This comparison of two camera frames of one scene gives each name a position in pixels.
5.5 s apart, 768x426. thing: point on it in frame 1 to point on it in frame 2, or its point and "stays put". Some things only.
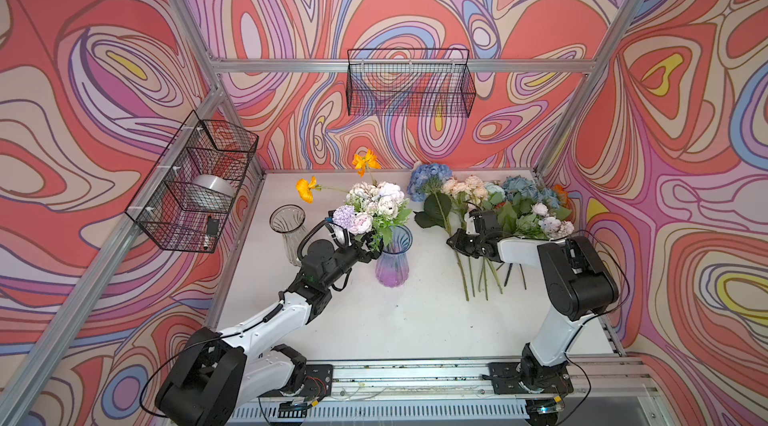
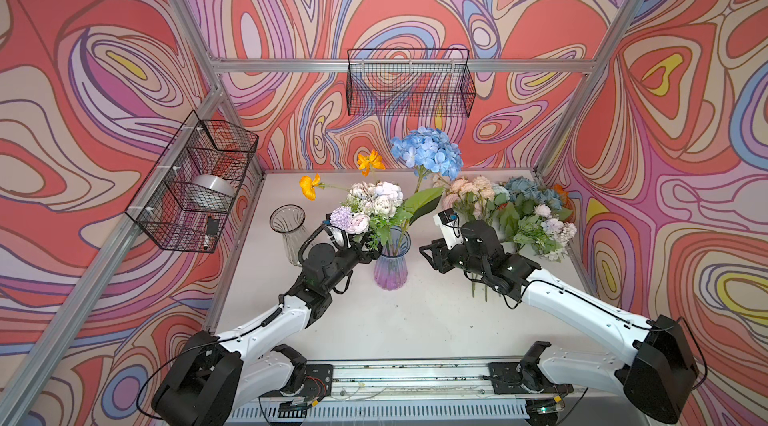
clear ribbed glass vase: (288, 220) stays put
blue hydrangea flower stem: (425, 185) to (426, 149)
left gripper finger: (368, 255) stays put
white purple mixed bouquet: (373, 208) stays put
